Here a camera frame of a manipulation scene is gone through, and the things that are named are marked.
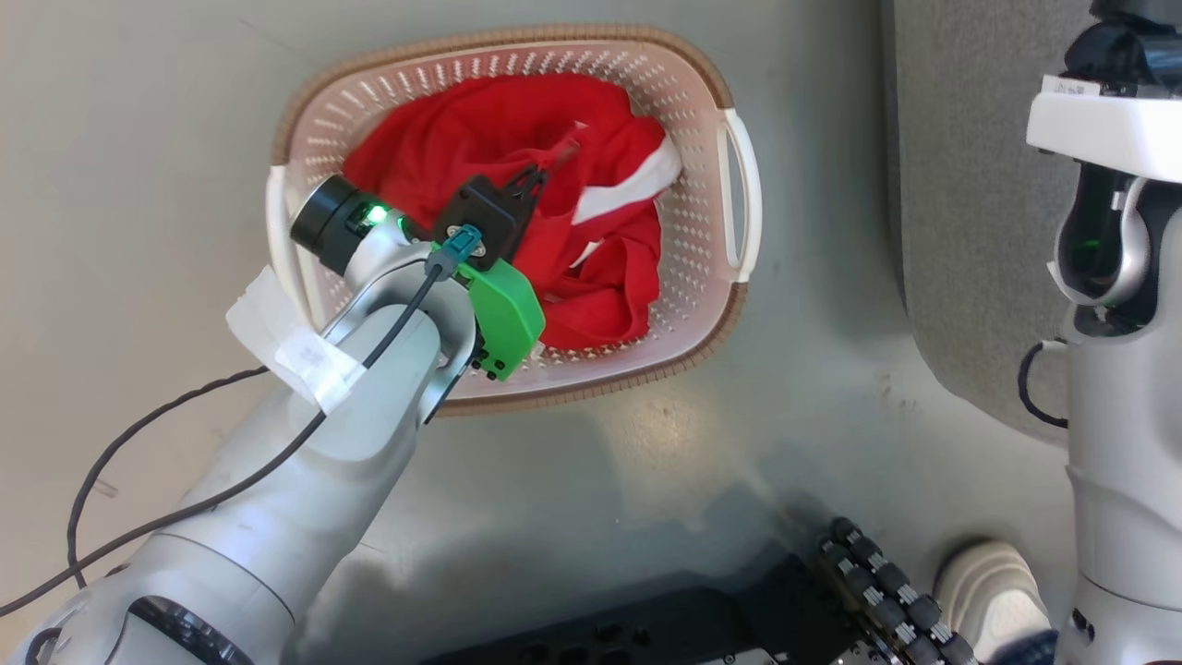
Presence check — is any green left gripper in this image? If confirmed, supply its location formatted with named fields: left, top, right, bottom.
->
left=430, top=141, right=583, bottom=382

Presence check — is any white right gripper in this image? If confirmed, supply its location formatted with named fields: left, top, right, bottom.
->
left=1025, top=18, right=1182, bottom=186

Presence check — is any red garment with white hem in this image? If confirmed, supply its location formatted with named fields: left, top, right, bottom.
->
left=342, top=72, right=684, bottom=287

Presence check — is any cream perforated laundry basket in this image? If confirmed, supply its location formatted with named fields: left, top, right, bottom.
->
left=266, top=25, right=764, bottom=417

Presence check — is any grey fabric sofa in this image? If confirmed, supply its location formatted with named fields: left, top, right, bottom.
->
left=880, top=0, right=1114, bottom=446

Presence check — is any white tape strip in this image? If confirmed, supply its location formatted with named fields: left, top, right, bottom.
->
left=225, top=265, right=368, bottom=416

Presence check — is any white sneaker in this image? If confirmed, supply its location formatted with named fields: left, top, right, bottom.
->
left=932, top=539, right=1054, bottom=662

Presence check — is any blue jeans leg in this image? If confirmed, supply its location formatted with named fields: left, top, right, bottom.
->
left=988, top=628, right=1063, bottom=665

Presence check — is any thin black looped cable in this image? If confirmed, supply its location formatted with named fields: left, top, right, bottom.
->
left=1017, top=339, right=1071, bottom=430

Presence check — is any black cable with teal plug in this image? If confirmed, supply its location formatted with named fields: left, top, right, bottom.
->
left=0, top=224, right=486, bottom=620

